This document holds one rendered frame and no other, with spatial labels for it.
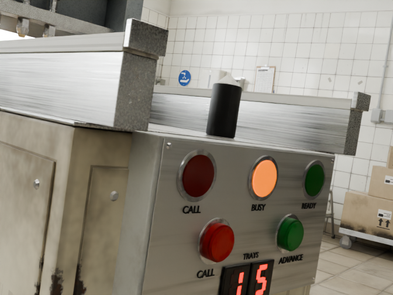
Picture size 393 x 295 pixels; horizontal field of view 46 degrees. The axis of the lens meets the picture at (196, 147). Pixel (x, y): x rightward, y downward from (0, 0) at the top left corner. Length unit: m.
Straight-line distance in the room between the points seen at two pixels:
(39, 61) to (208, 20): 5.22
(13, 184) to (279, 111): 0.32
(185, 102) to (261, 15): 4.55
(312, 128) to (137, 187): 0.26
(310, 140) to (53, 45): 0.30
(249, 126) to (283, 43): 4.41
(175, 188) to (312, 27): 4.59
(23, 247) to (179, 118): 0.37
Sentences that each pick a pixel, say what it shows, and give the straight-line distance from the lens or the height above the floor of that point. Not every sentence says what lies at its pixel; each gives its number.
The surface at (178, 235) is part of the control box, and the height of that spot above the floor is 0.77.
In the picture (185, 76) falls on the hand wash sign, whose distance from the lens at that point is 5.61.
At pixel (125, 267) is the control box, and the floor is 0.74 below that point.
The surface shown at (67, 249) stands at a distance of 0.34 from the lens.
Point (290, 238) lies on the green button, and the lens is 0.44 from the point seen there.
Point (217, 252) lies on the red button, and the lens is 0.37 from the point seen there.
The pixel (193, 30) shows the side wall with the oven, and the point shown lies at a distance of 5.69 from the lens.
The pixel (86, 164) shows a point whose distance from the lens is 0.33.
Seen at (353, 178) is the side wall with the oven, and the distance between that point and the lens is 4.53.
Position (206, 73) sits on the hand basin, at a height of 1.42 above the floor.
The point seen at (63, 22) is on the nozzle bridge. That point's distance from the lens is 1.13.
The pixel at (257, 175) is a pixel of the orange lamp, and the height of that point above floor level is 0.81.
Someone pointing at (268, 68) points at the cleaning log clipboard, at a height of 1.52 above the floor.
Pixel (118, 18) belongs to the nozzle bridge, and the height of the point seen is 1.08.
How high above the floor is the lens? 0.85
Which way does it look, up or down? 3 degrees down
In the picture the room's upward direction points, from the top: 8 degrees clockwise
